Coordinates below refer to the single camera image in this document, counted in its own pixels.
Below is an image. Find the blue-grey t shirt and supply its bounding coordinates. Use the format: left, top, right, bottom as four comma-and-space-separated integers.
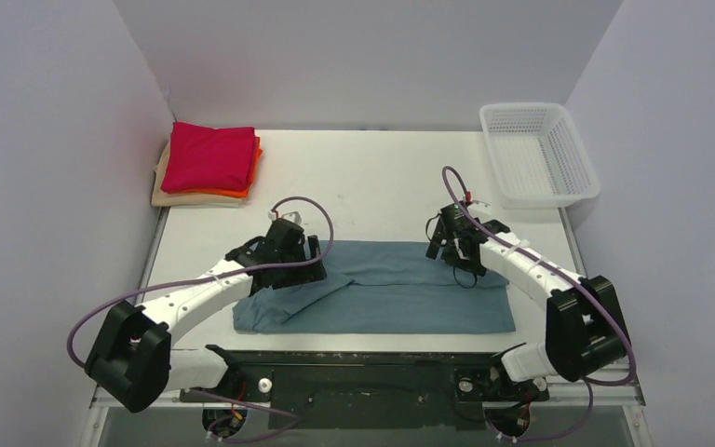
233, 240, 516, 334

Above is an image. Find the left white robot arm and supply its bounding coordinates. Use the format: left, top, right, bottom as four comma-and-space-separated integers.
83, 219, 333, 413

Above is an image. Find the folded orange t shirt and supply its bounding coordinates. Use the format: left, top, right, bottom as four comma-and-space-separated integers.
192, 137, 263, 199

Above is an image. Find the folded beige t shirt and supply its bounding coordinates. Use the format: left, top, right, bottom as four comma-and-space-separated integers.
151, 142, 243, 208

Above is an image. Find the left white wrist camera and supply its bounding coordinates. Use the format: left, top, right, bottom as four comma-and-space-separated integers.
268, 210, 303, 225

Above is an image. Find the folded magenta t shirt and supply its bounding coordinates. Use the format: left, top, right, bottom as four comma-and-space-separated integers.
161, 121, 258, 194

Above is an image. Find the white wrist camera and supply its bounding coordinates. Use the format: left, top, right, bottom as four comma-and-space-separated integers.
268, 210, 303, 225
466, 200, 492, 215

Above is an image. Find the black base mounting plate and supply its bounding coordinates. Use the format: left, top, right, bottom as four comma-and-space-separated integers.
180, 350, 561, 434

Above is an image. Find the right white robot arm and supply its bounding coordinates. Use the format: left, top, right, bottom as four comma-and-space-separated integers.
426, 202, 631, 400

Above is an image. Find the white plastic basket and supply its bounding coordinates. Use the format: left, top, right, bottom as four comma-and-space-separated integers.
479, 102, 600, 210

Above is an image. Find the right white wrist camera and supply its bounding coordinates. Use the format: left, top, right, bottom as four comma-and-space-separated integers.
466, 200, 492, 215

